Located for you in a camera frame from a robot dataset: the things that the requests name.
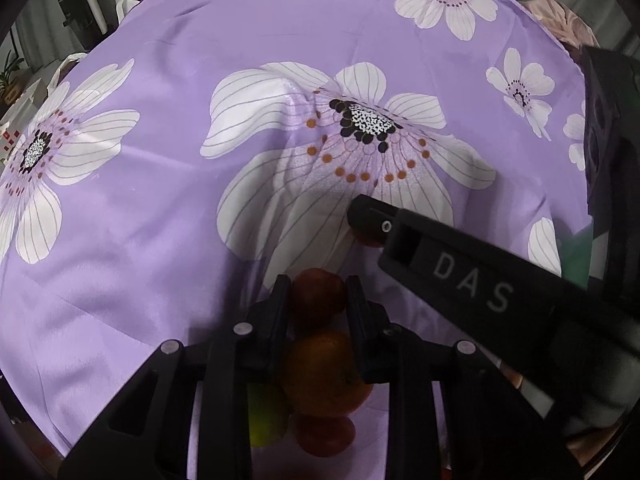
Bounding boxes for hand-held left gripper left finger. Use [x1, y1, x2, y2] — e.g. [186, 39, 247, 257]
[59, 274, 293, 480]

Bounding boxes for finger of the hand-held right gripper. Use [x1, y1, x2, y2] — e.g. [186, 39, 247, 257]
[347, 194, 400, 250]

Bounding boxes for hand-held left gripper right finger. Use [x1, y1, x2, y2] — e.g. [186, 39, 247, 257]
[345, 275, 586, 480]

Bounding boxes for red tomato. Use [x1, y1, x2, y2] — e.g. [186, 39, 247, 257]
[290, 268, 348, 331]
[292, 412, 357, 458]
[352, 227, 385, 249]

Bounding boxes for orange citrus fruit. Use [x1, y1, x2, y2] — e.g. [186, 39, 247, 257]
[282, 329, 376, 417]

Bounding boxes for green oval fruit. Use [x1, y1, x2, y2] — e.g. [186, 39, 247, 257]
[247, 382, 292, 448]

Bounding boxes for purple floral cloth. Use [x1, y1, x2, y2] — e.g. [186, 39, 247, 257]
[0, 0, 596, 480]

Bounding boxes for white bag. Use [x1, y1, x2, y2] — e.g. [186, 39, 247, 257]
[47, 52, 87, 97]

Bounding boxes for white tube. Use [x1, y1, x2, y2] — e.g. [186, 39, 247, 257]
[75, 0, 109, 37]

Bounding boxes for green potted plant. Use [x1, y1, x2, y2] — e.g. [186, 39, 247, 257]
[0, 50, 26, 106]

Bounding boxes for black rectangular device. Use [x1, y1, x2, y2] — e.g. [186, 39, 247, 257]
[52, 0, 98, 53]

